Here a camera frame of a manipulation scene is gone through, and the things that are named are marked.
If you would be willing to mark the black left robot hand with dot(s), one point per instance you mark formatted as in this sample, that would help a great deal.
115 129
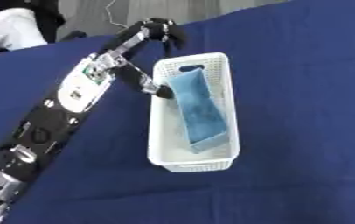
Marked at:
157 30

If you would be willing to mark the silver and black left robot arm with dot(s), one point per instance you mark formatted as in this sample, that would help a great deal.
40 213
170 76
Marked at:
48 122

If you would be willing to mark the light blue flat box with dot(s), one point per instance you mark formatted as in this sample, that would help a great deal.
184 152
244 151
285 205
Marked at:
201 110

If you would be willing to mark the white perforated plastic basket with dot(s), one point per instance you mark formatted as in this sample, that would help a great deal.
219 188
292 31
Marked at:
165 140

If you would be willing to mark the person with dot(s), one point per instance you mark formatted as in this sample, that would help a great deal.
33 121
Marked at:
12 26

